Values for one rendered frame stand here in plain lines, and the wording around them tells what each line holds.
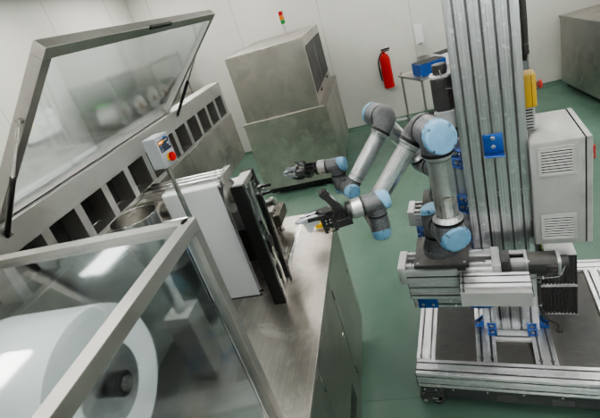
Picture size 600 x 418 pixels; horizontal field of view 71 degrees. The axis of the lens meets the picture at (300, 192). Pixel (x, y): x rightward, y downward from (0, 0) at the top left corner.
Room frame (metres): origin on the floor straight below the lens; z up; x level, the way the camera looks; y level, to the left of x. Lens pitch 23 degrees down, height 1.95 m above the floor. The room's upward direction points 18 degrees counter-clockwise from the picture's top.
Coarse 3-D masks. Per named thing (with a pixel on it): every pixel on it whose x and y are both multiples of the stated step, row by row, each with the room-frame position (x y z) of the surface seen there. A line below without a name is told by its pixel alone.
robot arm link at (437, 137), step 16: (416, 128) 1.42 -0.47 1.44; (432, 128) 1.34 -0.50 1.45; (448, 128) 1.33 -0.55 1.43; (432, 144) 1.33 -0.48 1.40; (448, 144) 1.32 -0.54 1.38; (432, 160) 1.35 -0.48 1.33; (448, 160) 1.35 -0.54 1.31; (432, 176) 1.37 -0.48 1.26; (448, 176) 1.35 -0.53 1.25; (432, 192) 1.39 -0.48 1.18; (448, 192) 1.35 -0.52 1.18; (448, 208) 1.35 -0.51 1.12; (432, 224) 1.44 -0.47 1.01; (448, 224) 1.34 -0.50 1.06; (464, 224) 1.36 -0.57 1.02; (448, 240) 1.32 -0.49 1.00; (464, 240) 1.33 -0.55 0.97
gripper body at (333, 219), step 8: (320, 208) 1.43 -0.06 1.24; (328, 208) 1.40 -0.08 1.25; (344, 208) 1.39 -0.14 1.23; (328, 216) 1.36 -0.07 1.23; (336, 216) 1.38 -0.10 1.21; (344, 216) 1.38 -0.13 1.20; (352, 216) 1.36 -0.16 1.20; (328, 224) 1.37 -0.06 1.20; (336, 224) 1.36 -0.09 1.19; (344, 224) 1.37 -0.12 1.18; (328, 232) 1.35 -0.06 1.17
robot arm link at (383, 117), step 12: (384, 108) 1.96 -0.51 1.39; (372, 120) 1.98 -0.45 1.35; (384, 120) 1.91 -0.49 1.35; (372, 132) 1.93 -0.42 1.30; (384, 132) 1.89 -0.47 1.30; (372, 144) 1.90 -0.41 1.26; (360, 156) 1.91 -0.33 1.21; (372, 156) 1.89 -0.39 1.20; (360, 168) 1.88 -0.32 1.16; (348, 180) 1.89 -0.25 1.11; (360, 180) 1.87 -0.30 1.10; (348, 192) 1.84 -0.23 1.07; (360, 192) 1.86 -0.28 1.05
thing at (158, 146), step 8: (152, 136) 1.33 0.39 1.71; (160, 136) 1.31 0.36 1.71; (144, 144) 1.29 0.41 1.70; (152, 144) 1.28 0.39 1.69; (160, 144) 1.29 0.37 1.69; (168, 144) 1.32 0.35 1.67; (152, 152) 1.29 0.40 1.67; (160, 152) 1.28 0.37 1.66; (168, 152) 1.31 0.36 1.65; (152, 160) 1.29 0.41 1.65; (160, 160) 1.28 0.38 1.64; (168, 160) 1.29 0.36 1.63; (176, 160) 1.33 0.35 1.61; (160, 168) 1.28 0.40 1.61
